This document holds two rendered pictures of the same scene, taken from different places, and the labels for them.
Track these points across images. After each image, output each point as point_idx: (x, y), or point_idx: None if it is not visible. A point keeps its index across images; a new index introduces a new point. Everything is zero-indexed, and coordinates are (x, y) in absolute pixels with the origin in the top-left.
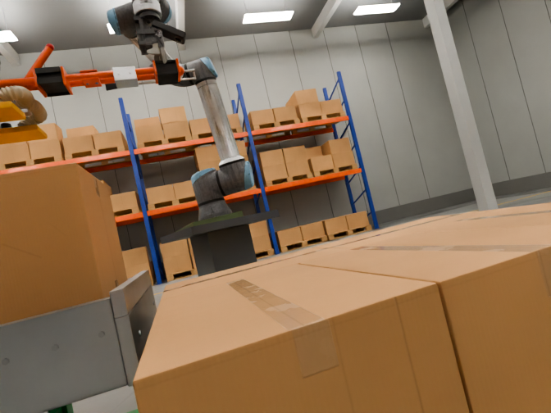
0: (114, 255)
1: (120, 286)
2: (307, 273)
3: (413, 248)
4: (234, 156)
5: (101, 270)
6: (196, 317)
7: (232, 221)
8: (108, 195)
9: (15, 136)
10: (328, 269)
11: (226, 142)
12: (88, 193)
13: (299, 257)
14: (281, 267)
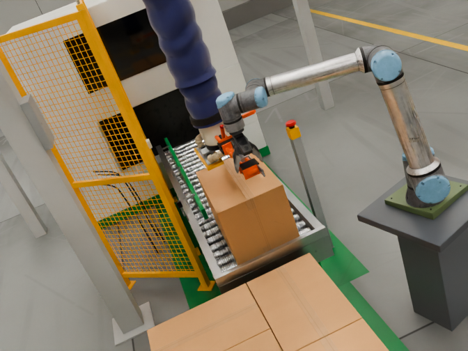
0: (271, 232)
1: (225, 272)
2: (225, 341)
3: None
4: (413, 168)
5: (239, 252)
6: (189, 320)
7: (389, 229)
8: (279, 192)
9: None
10: (223, 349)
11: (404, 152)
12: (231, 220)
13: (299, 322)
14: (267, 321)
